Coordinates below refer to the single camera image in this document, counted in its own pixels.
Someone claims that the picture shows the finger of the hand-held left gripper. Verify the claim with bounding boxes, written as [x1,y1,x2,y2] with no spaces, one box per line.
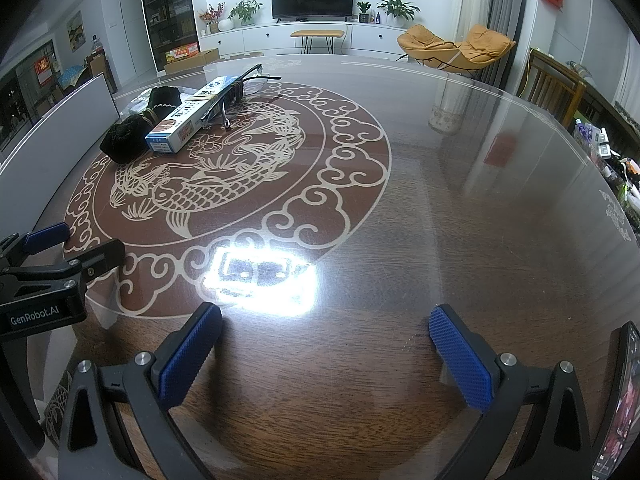
[0,238,126,286]
[0,222,71,266]

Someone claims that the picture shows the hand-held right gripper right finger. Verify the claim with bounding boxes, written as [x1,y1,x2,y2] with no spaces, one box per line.
[428,304,596,480]

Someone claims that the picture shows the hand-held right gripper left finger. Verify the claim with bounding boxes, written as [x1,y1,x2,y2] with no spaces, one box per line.
[57,301,224,480]

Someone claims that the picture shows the black velvet pouch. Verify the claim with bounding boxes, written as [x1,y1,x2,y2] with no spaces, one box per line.
[99,86,183,163]

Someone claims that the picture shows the white panel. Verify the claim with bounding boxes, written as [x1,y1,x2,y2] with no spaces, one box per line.
[0,72,121,171]

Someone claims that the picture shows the long white blue box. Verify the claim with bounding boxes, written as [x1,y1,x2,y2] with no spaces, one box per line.
[145,99,221,154]

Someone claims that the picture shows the black smartphone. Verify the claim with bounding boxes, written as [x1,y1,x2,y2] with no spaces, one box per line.
[592,321,640,480]

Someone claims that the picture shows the black eyeglasses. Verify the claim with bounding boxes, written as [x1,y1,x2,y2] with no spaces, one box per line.
[200,62,282,132]

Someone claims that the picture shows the cardboard box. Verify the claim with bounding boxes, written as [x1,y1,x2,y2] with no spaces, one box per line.
[164,48,221,75]

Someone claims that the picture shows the white door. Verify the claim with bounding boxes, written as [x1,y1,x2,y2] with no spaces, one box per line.
[118,0,151,88]

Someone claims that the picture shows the row of small bottles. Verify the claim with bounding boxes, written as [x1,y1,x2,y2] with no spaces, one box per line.
[572,120,640,211]

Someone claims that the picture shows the black glass display cabinet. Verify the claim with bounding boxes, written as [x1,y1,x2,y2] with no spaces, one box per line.
[138,0,201,73]

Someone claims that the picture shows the red flower arrangement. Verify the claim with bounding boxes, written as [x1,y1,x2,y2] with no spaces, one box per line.
[198,4,227,35]

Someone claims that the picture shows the white television cabinet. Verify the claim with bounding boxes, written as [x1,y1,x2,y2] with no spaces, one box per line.
[197,22,421,58]

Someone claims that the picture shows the green potted plant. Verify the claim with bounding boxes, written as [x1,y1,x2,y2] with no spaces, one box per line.
[227,0,263,27]

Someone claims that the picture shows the wooden chair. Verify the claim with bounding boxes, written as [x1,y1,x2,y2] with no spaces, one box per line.
[520,47,587,126]

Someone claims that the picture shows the wooden bench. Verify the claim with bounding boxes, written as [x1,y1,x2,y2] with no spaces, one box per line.
[291,29,346,55]

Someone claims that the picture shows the orange lounge chair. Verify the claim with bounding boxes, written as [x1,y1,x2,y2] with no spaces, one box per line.
[397,24,466,66]
[450,24,517,73]

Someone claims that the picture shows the black television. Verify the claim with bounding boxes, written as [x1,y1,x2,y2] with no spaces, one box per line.
[270,0,355,23]

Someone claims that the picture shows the grey curtain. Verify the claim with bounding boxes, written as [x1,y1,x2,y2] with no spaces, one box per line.
[452,0,531,91]

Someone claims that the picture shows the large leafy potted plant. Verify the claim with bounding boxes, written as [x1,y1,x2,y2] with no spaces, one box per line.
[376,0,421,28]

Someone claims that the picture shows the framed wall picture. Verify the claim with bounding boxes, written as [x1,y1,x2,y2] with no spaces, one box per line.
[66,10,83,53]

